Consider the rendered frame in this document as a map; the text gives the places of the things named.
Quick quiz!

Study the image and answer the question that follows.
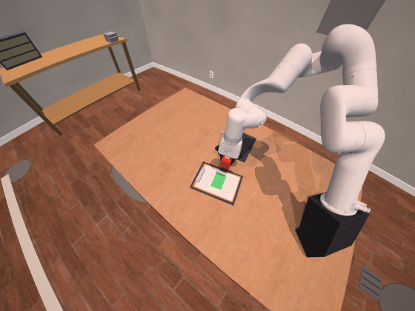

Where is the dark red stamp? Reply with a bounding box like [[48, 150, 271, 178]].
[[220, 155, 232, 173]]

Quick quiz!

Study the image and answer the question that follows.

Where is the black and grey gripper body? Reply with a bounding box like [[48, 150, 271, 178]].
[[218, 136, 242, 158]]

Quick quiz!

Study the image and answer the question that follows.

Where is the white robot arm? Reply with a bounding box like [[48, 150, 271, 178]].
[[222, 24, 385, 215]]

